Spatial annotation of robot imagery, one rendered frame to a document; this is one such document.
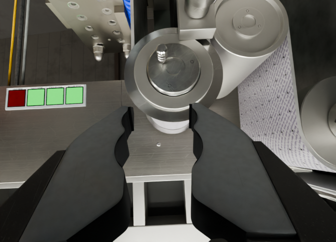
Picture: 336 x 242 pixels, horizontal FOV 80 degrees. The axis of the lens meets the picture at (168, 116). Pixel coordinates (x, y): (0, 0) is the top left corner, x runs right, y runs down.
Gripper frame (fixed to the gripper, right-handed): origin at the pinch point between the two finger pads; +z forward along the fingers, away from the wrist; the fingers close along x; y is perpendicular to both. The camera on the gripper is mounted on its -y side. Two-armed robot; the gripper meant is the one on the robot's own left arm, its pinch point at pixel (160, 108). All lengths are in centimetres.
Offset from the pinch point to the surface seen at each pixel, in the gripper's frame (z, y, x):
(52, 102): 46, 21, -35
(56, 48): 224, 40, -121
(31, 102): 46, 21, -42
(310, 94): 16.1, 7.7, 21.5
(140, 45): 21.4, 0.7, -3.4
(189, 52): 18.2, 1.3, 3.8
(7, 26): 226, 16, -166
